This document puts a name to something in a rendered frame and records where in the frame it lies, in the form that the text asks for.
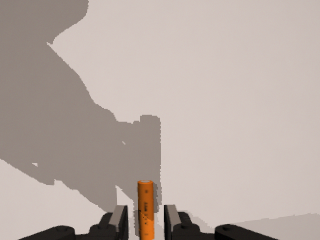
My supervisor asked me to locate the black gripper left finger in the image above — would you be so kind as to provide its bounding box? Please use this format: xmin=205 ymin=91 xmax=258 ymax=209
xmin=18 ymin=205 xmax=129 ymax=240

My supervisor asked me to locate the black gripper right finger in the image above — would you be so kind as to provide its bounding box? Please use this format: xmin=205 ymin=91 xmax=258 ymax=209
xmin=164 ymin=205 xmax=278 ymax=240

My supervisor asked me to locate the orange aaa battery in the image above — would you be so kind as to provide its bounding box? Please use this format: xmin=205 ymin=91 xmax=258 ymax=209
xmin=137 ymin=180 xmax=154 ymax=240

